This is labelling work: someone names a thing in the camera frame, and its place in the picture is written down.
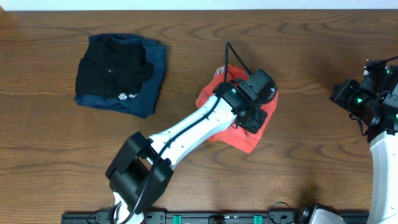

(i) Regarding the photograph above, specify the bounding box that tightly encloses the red t-shirt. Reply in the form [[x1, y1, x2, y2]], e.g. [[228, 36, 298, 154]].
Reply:
[[196, 65, 279, 154]]

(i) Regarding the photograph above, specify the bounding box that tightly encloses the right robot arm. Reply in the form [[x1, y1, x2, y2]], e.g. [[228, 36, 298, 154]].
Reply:
[[330, 59, 397, 224]]

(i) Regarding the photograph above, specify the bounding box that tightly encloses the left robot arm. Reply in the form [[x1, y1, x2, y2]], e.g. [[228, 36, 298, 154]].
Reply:
[[105, 69, 277, 223]]

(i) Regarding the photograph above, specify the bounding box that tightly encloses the navy blue folded garment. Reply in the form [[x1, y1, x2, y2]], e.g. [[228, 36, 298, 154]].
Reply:
[[74, 34, 167, 119]]

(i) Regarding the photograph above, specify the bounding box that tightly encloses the black folded polo shirt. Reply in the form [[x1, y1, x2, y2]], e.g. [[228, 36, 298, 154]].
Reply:
[[75, 36, 154, 98]]

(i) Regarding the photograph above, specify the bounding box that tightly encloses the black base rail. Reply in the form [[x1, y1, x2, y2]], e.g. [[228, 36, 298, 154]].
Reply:
[[60, 210, 371, 224]]

